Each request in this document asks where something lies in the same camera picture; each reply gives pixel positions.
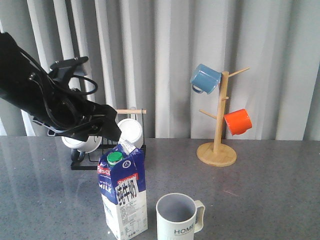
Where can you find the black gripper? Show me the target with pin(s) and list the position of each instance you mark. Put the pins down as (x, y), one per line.
(68, 113)

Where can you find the blue white milk carton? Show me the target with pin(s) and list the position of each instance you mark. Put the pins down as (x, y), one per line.
(122, 184)

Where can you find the white HOME cup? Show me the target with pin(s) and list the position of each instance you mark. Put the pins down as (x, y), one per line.
(179, 217)

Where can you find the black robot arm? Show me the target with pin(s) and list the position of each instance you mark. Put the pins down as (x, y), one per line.
(20, 74)

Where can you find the white smiley face mug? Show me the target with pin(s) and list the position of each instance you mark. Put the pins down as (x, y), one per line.
(80, 148)

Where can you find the white ribbed mug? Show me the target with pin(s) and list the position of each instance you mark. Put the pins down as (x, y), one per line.
(132, 131)

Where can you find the blue enamel mug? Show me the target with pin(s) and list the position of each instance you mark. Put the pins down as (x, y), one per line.
(204, 79)

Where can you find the wooden mug tree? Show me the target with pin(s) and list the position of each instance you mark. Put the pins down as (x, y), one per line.
(216, 153)

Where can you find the orange enamel mug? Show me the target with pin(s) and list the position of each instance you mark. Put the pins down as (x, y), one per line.
(238, 121)

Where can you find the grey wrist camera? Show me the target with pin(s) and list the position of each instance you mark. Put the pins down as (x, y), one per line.
(63, 70)

